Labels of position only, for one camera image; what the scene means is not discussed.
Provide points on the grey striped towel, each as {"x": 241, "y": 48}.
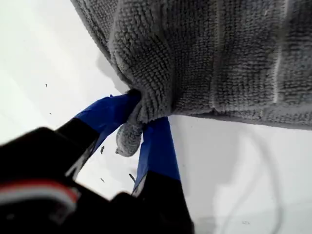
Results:
{"x": 195, "y": 61}

